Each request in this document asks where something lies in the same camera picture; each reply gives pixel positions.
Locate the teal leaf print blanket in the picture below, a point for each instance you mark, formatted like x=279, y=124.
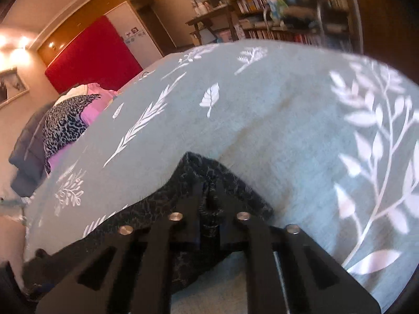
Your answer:
x=278, y=121

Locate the dark leopard print pants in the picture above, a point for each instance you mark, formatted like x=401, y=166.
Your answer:
x=157, y=207

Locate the white cloth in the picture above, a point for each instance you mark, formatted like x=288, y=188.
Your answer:
x=73, y=92

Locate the teal leaf print pillow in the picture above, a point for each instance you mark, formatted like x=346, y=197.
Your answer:
x=13, y=202

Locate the grey padded headboard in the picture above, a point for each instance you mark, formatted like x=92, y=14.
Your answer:
x=29, y=137

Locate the wooden wardrobe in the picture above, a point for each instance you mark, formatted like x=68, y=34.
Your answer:
x=137, y=29

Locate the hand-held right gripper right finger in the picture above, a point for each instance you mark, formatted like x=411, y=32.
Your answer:
x=229, y=225

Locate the framed photo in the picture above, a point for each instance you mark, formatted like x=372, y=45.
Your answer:
x=11, y=86

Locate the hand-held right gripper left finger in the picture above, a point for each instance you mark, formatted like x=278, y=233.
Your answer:
x=193, y=209

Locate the grey leopard print cloth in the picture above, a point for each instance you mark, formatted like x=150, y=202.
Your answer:
x=65, y=121

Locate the red mattress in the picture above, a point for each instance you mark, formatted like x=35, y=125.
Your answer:
x=91, y=52

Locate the teal patterned bag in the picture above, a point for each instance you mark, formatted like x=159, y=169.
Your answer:
x=277, y=8

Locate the wooden desk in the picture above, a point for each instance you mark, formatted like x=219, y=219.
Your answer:
x=216, y=11

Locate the black chair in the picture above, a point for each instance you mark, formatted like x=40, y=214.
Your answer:
x=314, y=16

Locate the pink cloth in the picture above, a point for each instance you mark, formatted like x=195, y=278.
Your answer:
x=91, y=109

